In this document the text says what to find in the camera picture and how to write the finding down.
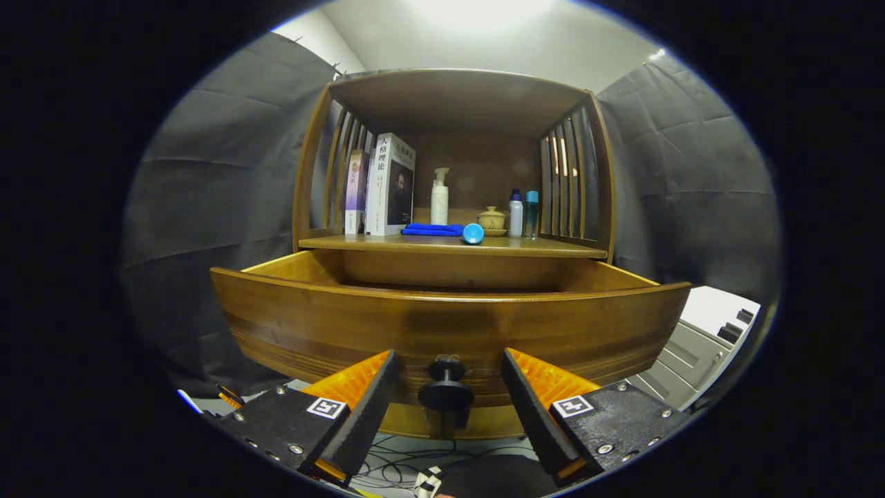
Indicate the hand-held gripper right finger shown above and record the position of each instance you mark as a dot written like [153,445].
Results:
[536,415]

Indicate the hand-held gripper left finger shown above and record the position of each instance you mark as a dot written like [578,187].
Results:
[363,415]

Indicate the black drawer knob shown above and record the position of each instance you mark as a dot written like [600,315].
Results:
[446,395]

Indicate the wooden drawer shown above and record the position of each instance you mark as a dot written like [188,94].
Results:
[311,325]

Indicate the blue white cream tube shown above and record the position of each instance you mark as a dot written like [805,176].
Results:
[473,234]

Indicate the wooden countertop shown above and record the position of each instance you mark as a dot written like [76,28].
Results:
[525,245]

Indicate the wooden cabinet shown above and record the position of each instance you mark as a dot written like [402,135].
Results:
[456,97]

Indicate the orange black floor tool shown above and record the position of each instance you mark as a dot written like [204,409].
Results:
[230,398]

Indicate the white grey machine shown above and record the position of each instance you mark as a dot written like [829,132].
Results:
[691,346]

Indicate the blue folded cloth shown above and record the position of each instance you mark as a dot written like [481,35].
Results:
[429,229]

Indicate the teal clear bottle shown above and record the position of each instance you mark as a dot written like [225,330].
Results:
[531,218]

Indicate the white bottle blue cap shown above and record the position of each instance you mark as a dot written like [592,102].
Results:
[516,218]

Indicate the yellow lidded teacup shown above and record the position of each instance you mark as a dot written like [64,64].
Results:
[492,220]

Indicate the purple book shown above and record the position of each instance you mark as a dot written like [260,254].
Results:
[355,194]

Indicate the white pump bottle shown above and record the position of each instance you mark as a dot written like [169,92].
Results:
[440,204]

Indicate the white portrait book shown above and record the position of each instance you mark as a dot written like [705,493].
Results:
[387,187]

